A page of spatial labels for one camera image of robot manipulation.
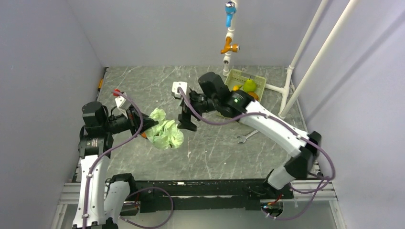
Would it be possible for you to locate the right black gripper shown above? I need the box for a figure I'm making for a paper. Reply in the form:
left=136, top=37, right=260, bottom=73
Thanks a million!
left=177, top=90, right=219, bottom=131

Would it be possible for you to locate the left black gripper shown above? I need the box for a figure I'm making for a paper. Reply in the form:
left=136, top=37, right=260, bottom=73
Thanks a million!
left=103, top=103, right=159, bottom=137

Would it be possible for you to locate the light green plastic bag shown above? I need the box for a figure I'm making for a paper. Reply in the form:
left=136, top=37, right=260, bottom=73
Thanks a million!
left=145, top=108, right=184, bottom=150

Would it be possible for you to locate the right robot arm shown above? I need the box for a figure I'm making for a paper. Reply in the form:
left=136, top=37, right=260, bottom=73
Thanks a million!
left=172, top=72, right=320, bottom=198

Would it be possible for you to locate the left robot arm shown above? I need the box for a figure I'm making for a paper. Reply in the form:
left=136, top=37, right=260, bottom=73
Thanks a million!
left=72, top=102, right=158, bottom=229

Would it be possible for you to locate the green fake pear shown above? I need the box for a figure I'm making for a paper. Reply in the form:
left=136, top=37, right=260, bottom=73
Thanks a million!
left=242, top=79, right=257, bottom=93

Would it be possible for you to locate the brown fake kiwi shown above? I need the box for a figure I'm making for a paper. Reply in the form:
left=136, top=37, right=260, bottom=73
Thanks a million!
left=248, top=92, right=259, bottom=101

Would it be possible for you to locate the silver wrench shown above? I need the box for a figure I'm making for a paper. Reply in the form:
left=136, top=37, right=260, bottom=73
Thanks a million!
left=236, top=130, right=258, bottom=144

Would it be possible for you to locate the pale yellow plastic basket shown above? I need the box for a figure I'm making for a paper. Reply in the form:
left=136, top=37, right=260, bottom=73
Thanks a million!
left=212, top=70, right=267, bottom=119

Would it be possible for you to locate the orange tap valve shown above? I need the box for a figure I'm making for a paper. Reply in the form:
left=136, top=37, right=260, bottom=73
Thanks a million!
left=220, top=37, right=240, bottom=54

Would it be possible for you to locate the blue tap valve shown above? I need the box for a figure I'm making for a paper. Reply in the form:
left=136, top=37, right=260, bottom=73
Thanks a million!
left=225, top=0, right=237, bottom=28

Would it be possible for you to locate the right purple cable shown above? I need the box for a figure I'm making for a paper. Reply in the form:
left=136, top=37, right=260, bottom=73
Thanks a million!
left=177, top=87, right=336, bottom=221

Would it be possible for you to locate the purple cable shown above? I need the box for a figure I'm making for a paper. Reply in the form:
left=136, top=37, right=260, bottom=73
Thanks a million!
left=177, top=87, right=336, bottom=221
left=81, top=89, right=174, bottom=229

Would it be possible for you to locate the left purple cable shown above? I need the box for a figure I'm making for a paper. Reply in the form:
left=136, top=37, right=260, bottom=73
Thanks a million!
left=81, top=89, right=174, bottom=229

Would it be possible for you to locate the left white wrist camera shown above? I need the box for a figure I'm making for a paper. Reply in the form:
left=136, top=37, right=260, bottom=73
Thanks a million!
left=113, top=93, right=131, bottom=118

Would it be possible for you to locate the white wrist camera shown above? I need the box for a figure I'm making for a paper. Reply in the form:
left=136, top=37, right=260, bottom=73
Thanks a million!
left=171, top=82, right=189, bottom=99
left=113, top=93, right=131, bottom=118

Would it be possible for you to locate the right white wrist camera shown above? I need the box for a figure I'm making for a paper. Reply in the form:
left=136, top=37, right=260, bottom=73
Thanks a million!
left=171, top=82, right=189, bottom=99

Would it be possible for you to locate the orange handled tool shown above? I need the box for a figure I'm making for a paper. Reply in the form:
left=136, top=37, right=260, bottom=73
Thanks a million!
left=97, top=67, right=108, bottom=93

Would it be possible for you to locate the white pvc pipe frame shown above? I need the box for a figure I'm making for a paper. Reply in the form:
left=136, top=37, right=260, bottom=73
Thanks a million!
left=222, top=0, right=360, bottom=119

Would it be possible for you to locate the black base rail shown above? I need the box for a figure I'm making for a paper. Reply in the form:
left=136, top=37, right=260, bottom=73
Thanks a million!
left=125, top=178, right=293, bottom=213

